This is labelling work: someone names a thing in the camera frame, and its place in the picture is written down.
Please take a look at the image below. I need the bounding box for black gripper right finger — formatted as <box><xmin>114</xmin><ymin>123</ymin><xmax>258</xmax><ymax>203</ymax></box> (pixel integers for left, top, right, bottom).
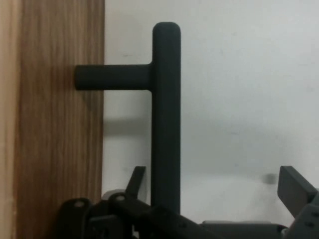
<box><xmin>277</xmin><ymin>165</ymin><xmax>319</xmax><ymax>239</ymax></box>

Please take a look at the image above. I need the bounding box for brown wooden drawer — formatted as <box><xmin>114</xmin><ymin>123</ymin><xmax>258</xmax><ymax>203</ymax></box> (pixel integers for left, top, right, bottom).
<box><xmin>0</xmin><ymin>0</ymin><xmax>106</xmax><ymax>239</ymax></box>

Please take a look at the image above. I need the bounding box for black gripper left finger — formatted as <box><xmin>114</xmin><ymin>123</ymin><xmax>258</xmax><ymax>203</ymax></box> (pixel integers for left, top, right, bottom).
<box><xmin>58</xmin><ymin>166</ymin><xmax>215</xmax><ymax>239</ymax></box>

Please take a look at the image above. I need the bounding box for black bar drawer handle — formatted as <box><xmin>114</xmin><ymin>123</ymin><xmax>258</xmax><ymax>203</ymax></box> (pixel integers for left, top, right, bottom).
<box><xmin>74</xmin><ymin>21</ymin><xmax>182</xmax><ymax>215</ymax></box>

